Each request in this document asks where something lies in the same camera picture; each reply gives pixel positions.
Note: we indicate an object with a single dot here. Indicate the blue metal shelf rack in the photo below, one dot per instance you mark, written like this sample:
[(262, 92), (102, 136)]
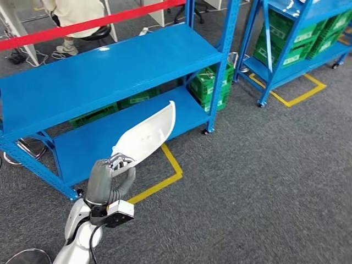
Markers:
[(109, 69)]

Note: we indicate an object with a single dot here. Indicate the blue shelf rack with crates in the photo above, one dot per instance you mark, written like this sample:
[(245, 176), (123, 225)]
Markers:
[(288, 67)]

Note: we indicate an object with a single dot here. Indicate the person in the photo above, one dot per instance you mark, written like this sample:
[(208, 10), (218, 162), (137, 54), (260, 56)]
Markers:
[(77, 12)]

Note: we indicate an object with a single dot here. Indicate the black power adapter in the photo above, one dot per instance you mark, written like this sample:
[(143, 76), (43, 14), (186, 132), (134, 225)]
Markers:
[(16, 56)]

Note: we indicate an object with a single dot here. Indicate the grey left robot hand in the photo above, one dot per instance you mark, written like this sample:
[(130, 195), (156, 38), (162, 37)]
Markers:
[(99, 182)]

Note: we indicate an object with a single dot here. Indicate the black shelf caster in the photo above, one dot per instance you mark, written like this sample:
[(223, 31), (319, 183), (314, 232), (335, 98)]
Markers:
[(79, 191), (261, 104), (205, 132), (334, 66)]

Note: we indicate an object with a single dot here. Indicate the black office chair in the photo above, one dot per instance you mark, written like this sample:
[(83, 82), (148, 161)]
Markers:
[(189, 9)]

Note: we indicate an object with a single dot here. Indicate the white power strip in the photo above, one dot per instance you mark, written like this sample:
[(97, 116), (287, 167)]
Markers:
[(143, 31)]

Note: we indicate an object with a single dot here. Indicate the red barrier belt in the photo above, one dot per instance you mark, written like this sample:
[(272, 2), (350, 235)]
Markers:
[(82, 26)]

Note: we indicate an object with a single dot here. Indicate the white desk side panel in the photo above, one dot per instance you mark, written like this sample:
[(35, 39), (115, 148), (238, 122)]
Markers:
[(19, 32), (110, 22), (155, 12)]

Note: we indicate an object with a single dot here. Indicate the black stool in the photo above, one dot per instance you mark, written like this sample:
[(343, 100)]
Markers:
[(100, 32)]

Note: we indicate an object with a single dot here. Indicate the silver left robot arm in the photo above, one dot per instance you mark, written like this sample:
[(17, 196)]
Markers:
[(79, 240)]

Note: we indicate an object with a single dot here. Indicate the white curved plastic part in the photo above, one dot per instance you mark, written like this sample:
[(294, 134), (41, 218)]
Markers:
[(146, 138)]

